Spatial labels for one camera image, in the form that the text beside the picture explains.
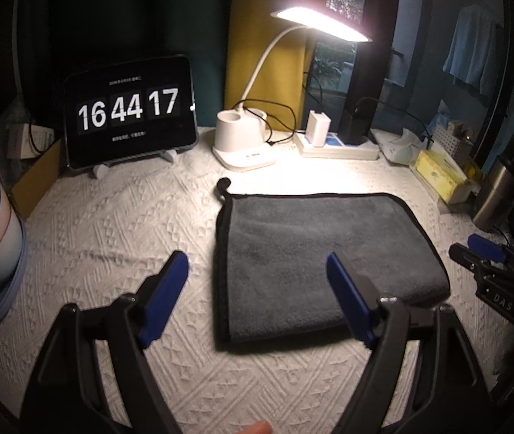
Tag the white tablet stand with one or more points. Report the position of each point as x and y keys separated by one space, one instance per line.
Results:
x=169 y=156

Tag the hanging blue shirt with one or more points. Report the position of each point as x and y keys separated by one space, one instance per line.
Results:
x=472 y=49

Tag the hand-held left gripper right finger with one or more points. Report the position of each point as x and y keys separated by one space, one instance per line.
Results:
x=349 y=300

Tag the small white box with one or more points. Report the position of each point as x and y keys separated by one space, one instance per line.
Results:
x=24 y=140

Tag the yellow panel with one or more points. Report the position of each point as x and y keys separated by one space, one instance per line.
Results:
x=261 y=31

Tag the white power strip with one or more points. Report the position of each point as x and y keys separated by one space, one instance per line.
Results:
x=329 y=151

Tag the grey towel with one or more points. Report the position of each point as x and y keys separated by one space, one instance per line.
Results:
x=306 y=244

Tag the black power adapter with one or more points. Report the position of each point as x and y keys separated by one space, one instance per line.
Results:
x=356 y=122

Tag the white textured tablecloth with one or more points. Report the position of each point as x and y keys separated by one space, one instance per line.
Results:
x=103 y=235

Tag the yellow tissue box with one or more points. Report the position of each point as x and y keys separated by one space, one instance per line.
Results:
x=442 y=176

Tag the cardboard box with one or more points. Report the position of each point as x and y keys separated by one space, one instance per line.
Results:
x=35 y=181

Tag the person's left hand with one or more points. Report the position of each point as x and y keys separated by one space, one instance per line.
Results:
x=257 y=428

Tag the white desk lamp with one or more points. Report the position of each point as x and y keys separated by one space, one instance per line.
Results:
x=239 y=131

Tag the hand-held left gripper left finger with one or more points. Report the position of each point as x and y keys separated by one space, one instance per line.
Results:
x=166 y=298

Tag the white woven basket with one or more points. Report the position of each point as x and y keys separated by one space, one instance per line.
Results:
x=451 y=142

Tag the black tablet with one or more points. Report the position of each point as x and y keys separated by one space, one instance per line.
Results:
x=128 y=110

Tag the steel thermos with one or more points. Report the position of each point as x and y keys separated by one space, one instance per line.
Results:
x=494 y=194

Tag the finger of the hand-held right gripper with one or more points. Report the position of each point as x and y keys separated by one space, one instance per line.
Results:
x=465 y=257
x=487 y=246

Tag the white charger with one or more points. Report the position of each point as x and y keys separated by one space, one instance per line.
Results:
x=319 y=127

